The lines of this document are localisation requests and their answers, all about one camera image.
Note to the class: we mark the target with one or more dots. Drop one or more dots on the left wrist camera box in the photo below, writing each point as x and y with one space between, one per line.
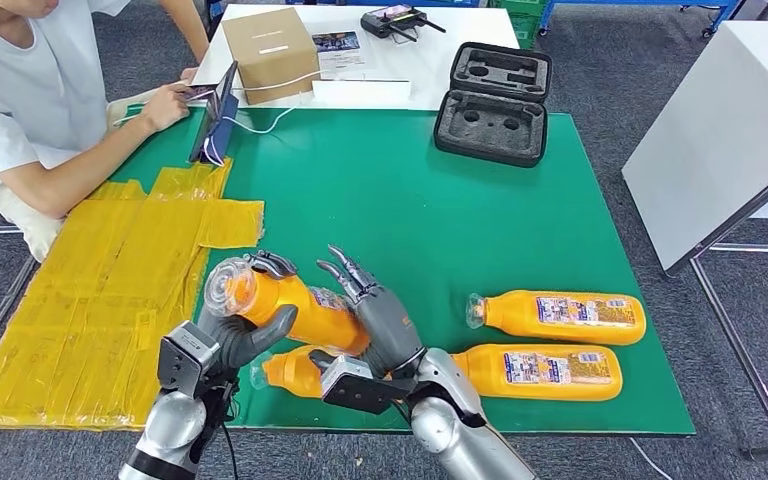
185 361

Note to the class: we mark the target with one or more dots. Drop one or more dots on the tablet in blue case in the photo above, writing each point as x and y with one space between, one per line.
217 126

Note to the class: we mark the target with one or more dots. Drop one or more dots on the black foam-lined case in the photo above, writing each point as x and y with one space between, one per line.
491 126

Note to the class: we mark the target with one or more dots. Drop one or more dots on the white flat box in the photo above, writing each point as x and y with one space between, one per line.
359 93

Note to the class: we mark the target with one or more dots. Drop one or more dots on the orange detergent bottle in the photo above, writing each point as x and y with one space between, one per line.
288 374
483 378
510 318
318 321

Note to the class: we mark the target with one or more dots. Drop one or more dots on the green plastic crate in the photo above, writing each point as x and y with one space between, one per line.
524 26

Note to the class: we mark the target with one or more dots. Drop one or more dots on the brown cardboard box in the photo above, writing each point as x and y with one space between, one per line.
270 53

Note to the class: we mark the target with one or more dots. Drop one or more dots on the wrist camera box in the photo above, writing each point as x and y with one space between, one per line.
357 387
185 361

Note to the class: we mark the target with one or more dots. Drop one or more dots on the blue metal rack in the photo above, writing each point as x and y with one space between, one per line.
547 16

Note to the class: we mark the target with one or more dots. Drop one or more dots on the person's left hand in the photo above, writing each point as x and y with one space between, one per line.
190 74

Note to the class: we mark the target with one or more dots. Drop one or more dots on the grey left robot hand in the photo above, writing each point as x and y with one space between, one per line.
238 344

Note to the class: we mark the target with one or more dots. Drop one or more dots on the yellow taped cardboard sheet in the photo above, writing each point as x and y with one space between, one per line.
92 318

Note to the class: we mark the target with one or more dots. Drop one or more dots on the person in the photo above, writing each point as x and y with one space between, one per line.
20 86

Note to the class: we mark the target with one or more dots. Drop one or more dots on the printed leaflet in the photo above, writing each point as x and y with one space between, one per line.
336 44

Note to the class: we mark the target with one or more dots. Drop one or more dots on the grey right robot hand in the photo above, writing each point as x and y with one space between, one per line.
390 331

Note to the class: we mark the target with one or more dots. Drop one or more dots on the person's left forearm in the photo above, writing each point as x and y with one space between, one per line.
182 26

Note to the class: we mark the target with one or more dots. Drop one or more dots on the black remote controller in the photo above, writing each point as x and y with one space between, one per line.
385 20

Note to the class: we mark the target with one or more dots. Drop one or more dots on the dark smartphone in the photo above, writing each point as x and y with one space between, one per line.
200 93

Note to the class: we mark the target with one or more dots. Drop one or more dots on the person's right hand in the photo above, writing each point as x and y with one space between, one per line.
164 108

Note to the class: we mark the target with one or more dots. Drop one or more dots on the white tilted table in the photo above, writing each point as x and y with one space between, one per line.
708 132

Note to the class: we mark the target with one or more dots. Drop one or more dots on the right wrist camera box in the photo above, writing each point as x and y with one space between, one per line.
357 387

